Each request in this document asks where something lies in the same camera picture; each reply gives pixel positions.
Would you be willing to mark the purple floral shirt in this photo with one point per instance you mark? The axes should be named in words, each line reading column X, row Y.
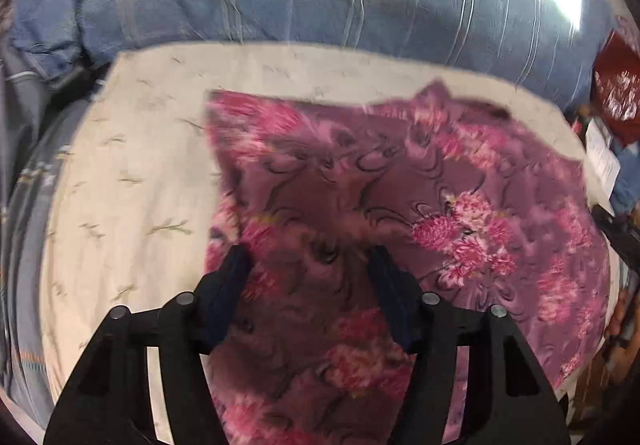
column 465, row 198

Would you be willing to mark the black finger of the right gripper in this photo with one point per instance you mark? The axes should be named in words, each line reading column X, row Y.
column 622, row 236

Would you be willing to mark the white paper sheet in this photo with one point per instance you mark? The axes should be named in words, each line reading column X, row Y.
column 598, row 141

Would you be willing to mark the grey star-print pillow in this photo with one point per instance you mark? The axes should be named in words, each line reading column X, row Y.
column 35, row 139

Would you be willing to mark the cream leaf-print bed sheet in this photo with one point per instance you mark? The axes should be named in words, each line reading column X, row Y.
column 139, row 187

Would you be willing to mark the blue denim garment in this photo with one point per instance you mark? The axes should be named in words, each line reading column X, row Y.
column 626, row 191

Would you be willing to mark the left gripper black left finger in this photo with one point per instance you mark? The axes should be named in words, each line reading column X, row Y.
column 108, row 397

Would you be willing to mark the red plastic bag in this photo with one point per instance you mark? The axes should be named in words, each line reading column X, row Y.
column 615, row 88

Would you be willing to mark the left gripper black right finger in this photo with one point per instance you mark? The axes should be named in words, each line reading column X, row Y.
column 509, row 399

